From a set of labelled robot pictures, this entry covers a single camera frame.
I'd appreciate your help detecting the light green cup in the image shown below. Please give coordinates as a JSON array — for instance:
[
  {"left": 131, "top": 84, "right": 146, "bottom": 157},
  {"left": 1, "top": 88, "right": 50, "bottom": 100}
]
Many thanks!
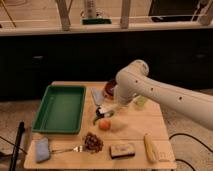
[{"left": 134, "top": 96, "right": 147, "bottom": 108}]

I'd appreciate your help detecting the blue folded cloth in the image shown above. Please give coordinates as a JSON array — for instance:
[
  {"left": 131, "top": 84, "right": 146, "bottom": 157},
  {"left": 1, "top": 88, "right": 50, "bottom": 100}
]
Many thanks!
[{"left": 35, "top": 138, "right": 50, "bottom": 163}]

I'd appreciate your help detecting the orange fruit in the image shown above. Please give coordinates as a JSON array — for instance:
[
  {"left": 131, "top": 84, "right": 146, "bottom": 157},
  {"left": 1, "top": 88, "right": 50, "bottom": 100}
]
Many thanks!
[{"left": 98, "top": 119, "right": 111, "bottom": 131}]

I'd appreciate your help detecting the yellow corn cob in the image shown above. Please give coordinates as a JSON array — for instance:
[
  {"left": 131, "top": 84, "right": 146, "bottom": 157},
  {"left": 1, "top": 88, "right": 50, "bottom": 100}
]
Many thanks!
[{"left": 144, "top": 134, "right": 158, "bottom": 163}]

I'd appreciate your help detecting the dark red bowl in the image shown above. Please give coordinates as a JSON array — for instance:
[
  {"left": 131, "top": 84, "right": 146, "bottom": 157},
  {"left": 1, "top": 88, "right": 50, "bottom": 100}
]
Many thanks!
[{"left": 105, "top": 79, "right": 117, "bottom": 97}]

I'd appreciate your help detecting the green chili pepper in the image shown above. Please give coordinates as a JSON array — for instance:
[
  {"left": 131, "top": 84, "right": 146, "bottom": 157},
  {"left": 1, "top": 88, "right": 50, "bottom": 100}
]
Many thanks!
[{"left": 93, "top": 113, "right": 114, "bottom": 125}]

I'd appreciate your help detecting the black pole stand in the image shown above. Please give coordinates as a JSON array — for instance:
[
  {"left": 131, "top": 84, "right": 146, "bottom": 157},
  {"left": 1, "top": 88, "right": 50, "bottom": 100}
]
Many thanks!
[{"left": 9, "top": 121, "right": 25, "bottom": 171}]

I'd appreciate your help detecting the wooden folding table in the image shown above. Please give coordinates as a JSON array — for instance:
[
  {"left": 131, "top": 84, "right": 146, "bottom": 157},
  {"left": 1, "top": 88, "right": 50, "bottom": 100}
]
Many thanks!
[{"left": 24, "top": 82, "right": 177, "bottom": 170}]

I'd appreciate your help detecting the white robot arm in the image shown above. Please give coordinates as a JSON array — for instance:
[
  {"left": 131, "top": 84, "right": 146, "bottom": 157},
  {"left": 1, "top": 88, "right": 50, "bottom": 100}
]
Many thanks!
[{"left": 114, "top": 60, "right": 213, "bottom": 130}]

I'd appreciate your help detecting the silver fork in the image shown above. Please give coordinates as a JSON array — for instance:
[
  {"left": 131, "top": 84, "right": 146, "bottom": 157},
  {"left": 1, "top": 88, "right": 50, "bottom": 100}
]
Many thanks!
[{"left": 50, "top": 145, "right": 84, "bottom": 154}]

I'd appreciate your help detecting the black floor cable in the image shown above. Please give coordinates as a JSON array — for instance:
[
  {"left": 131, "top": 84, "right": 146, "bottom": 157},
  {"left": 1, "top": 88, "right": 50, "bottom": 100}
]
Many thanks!
[{"left": 168, "top": 132, "right": 213, "bottom": 171}]

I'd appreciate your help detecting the black monitor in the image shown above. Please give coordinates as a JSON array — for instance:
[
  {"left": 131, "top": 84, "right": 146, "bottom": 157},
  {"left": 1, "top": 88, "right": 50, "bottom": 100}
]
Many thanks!
[{"left": 149, "top": 0, "right": 200, "bottom": 22}]

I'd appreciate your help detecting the brown rectangular sponge block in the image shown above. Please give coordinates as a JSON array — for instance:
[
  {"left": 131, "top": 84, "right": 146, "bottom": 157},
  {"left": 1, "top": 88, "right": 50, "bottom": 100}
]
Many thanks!
[{"left": 109, "top": 143, "right": 135, "bottom": 159}]

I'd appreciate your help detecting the white handled dish brush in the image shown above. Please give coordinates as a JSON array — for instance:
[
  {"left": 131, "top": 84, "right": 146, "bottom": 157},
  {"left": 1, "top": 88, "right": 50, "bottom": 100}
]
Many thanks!
[{"left": 96, "top": 104, "right": 118, "bottom": 118}]

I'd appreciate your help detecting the grey rectangular scraper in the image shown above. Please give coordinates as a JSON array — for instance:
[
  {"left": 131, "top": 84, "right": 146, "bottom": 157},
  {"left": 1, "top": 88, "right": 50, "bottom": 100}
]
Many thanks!
[{"left": 91, "top": 88, "right": 104, "bottom": 106}]

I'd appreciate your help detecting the brown grape bunch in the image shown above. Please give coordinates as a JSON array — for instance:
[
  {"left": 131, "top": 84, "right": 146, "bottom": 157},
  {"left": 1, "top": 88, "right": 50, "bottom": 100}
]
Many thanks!
[{"left": 84, "top": 132, "right": 103, "bottom": 153}]

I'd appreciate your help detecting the green plastic tray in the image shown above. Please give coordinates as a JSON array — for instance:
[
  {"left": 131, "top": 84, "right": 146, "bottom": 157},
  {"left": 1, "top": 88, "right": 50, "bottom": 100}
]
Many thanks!
[{"left": 32, "top": 85, "right": 86, "bottom": 134}]

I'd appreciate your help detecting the green base white bottle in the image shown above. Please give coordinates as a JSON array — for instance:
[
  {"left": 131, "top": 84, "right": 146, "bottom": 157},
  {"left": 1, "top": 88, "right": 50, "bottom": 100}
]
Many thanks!
[{"left": 79, "top": 0, "right": 113, "bottom": 26}]

